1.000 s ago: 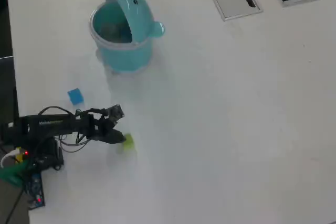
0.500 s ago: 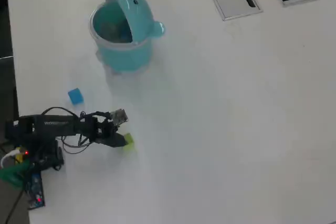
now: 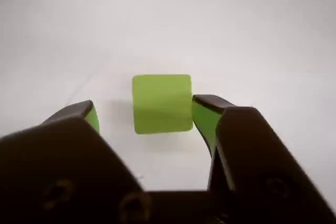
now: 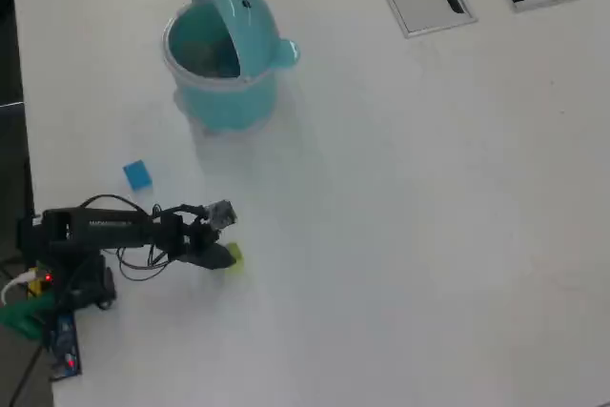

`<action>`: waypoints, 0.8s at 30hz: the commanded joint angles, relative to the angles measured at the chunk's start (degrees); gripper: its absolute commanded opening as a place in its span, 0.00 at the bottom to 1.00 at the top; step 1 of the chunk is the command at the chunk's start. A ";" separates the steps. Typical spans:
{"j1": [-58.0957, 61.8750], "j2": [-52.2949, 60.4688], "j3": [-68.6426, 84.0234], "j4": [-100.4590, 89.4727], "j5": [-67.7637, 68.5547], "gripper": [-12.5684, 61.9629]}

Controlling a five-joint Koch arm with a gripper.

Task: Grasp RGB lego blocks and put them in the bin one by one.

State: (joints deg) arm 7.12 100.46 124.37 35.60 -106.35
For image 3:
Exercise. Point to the green lego block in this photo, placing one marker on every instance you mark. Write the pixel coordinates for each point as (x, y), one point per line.
(161, 103)

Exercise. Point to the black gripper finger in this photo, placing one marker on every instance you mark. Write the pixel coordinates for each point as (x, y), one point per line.
(52, 161)
(252, 155)

